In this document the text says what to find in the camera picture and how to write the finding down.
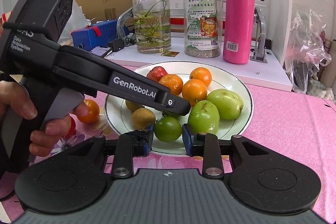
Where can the dark green tomato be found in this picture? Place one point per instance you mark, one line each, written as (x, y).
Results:
(170, 114)
(167, 129)

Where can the orange tangerine plate left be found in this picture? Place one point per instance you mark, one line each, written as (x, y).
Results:
(173, 82)

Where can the grey metal lever stand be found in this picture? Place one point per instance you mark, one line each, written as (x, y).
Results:
(128, 40)

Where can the person's left hand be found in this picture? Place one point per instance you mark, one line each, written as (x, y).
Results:
(15, 97)

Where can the clear plastic bag left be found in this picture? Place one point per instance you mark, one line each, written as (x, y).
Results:
(77, 21)

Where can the black smartphone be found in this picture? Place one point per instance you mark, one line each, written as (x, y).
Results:
(102, 51)

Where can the tan longan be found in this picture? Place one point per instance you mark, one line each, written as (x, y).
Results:
(132, 106)
(142, 117)

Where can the glass vase with plant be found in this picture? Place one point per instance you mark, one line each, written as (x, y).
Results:
(152, 25)

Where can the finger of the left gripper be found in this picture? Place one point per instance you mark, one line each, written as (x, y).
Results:
(88, 73)

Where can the grey metal bracket right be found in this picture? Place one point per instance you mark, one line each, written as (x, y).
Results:
(259, 53)

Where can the orange tangerine plate front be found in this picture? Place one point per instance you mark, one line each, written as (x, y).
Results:
(194, 91)

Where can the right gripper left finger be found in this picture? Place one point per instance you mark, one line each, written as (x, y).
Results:
(132, 144)

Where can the orange tangerine plate back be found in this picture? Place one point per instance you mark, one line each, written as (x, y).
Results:
(202, 74)

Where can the clear jar with label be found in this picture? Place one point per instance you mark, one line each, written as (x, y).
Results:
(203, 20)

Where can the light green fruit back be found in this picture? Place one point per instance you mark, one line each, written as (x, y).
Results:
(228, 103)

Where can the red fruit on cloth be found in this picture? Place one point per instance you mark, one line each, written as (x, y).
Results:
(72, 130)

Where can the light green fruit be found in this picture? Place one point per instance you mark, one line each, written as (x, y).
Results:
(204, 118)
(228, 103)

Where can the orange tangerine plate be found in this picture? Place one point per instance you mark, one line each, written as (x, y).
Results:
(202, 74)
(194, 91)
(173, 82)

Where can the orange tangerine on cloth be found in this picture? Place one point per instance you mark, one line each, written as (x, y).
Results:
(92, 114)

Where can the white shelf board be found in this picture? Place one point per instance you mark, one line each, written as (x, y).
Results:
(269, 75)

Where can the red fruit in plate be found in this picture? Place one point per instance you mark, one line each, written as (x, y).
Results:
(156, 73)

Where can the tan longan back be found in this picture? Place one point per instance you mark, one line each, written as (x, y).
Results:
(132, 106)

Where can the blue machine box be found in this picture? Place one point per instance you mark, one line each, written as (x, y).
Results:
(103, 34)

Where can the pink thermos bottle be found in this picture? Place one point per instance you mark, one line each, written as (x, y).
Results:
(238, 30)

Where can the clear plastic bag right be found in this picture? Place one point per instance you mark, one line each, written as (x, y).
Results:
(305, 52)

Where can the clear plastic bag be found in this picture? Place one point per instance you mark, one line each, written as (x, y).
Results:
(305, 52)
(77, 21)

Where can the tan longan front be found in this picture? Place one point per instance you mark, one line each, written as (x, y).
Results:
(142, 117)

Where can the light green fruit front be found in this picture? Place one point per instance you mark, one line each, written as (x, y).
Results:
(204, 118)

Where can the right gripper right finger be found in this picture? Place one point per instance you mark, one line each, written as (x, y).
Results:
(205, 145)

